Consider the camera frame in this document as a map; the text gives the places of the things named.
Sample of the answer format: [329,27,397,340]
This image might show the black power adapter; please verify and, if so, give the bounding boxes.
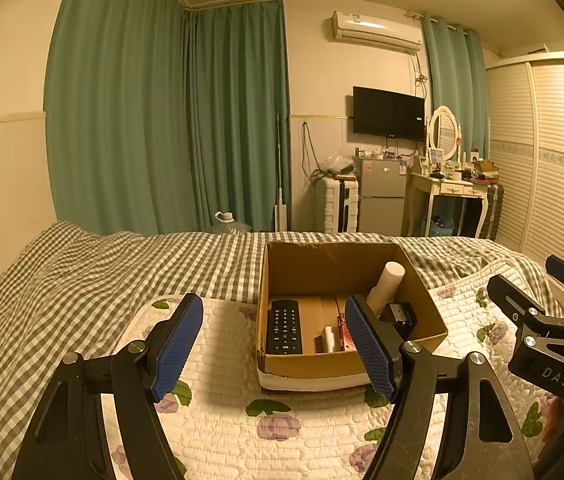
[379,302,417,340]

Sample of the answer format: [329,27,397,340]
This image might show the white plastic bottle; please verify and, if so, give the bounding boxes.
[367,261,405,316]

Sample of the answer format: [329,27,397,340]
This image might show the black remote control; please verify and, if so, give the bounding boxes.
[265,299,303,356]

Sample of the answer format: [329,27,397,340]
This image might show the right hand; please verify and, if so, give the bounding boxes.
[542,396,564,443]

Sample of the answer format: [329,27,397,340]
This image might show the dark checkered suitcase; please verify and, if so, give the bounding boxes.
[479,183,504,240]

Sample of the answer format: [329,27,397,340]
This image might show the blue laundry basket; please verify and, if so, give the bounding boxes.
[429,216,455,236]

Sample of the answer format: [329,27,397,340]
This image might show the white louvered wardrobe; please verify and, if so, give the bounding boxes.
[487,51,564,263]

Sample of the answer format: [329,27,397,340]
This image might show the grey checkered bed sheet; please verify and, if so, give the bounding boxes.
[0,222,556,479]

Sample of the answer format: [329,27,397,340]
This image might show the white dressing table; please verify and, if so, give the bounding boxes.
[405,172,489,238]

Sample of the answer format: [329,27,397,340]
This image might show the white floral quilt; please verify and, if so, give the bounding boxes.
[93,255,557,479]

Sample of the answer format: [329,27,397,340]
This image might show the silver mini fridge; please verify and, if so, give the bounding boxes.
[355,157,407,236]

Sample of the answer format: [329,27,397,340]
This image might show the oval vanity mirror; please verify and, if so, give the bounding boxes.
[427,105,462,164]

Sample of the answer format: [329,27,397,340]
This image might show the open cardboard box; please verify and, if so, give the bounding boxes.
[256,242,448,392]

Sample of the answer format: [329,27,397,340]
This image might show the white suitcase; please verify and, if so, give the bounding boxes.
[314,176,359,234]

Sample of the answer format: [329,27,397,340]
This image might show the green curtain far window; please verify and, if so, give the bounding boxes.
[422,14,490,158]

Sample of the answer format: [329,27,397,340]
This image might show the white flat mop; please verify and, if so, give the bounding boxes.
[274,115,287,232]

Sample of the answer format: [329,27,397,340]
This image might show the clear water jug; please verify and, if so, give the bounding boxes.
[211,211,251,235]

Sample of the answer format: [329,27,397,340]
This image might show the white air conditioner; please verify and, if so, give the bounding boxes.
[332,11,423,53]

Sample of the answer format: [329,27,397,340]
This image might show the black wall television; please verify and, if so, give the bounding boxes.
[352,87,426,142]

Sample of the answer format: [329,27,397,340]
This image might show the hanging black cables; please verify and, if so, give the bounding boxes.
[301,120,333,183]

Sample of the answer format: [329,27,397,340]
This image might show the green curtain left wall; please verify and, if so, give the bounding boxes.
[43,0,291,235]

